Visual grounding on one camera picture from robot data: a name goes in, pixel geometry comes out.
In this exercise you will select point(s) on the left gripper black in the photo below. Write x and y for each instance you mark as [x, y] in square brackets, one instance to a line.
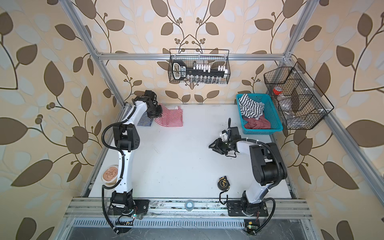
[159, 113]

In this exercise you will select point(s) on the red cap plastic bottle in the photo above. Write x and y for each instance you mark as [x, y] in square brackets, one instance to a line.
[284, 102]

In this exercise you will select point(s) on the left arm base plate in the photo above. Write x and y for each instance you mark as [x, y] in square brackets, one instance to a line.
[140, 207]

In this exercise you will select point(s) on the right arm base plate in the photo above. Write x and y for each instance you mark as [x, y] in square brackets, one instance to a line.
[239, 209]

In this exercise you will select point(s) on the small tape roll on rail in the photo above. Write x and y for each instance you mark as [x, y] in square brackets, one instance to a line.
[189, 205]

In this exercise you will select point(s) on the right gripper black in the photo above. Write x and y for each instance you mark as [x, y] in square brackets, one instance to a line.
[216, 148]

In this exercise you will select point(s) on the black wire basket back wall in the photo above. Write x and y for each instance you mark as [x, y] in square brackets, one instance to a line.
[216, 57]

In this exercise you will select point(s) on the maroon tank top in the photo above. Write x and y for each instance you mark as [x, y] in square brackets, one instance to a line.
[257, 124]

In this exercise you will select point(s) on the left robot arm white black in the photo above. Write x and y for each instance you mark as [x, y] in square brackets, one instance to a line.
[124, 138]

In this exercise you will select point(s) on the black wire basket right wall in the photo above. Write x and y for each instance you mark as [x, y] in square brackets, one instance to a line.
[310, 105]

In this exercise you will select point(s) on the black white tool rack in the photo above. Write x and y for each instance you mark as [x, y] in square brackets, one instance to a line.
[181, 71]

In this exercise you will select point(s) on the black wire basket wall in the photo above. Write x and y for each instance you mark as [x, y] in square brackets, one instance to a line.
[310, 105]
[216, 57]

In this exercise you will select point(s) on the red white striped tank top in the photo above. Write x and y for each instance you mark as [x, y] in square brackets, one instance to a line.
[170, 117]

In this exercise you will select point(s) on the black white striped tank top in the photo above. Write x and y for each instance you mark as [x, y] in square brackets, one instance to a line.
[249, 108]

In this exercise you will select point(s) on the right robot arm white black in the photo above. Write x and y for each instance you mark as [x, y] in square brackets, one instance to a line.
[267, 166]

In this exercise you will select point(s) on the blue white striped tank top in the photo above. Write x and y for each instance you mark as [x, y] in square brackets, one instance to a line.
[144, 121]

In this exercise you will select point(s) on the teal plastic basket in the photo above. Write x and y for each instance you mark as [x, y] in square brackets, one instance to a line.
[270, 113]

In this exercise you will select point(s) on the aluminium front rail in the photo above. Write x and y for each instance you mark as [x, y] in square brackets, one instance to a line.
[282, 209]

